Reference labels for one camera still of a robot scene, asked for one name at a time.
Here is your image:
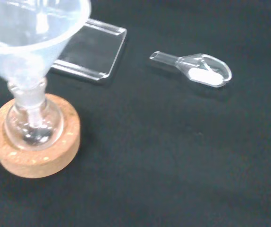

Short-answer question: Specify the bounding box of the cork ring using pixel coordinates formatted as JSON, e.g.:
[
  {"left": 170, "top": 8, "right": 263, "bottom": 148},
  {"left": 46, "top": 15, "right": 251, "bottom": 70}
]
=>
[{"left": 0, "top": 93, "right": 81, "bottom": 179}]

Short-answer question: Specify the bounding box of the black cloth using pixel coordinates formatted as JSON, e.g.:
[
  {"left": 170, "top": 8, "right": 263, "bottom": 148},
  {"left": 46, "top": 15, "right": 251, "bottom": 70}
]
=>
[{"left": 0, "top": 0, "right": 271, "bottom": 227}]

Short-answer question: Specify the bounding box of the translucent plastic funnel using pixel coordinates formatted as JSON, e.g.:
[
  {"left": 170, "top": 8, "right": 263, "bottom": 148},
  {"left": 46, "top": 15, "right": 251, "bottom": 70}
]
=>
[{"left": 0, "top": 0, "right": 93, "bottom": 95}]

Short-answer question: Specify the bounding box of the clear funnel stand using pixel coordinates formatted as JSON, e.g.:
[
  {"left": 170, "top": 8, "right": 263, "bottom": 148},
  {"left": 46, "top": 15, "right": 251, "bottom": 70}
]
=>
[{"left": 48, "top": 18, "right": 128, "bottom": 86}]

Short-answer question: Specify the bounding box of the clear round-bottom flask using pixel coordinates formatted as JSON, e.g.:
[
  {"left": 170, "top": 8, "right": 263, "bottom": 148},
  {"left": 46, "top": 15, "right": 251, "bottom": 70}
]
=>
[{"left": 4, "top": 78, "right": 64, "bottom": 151}]

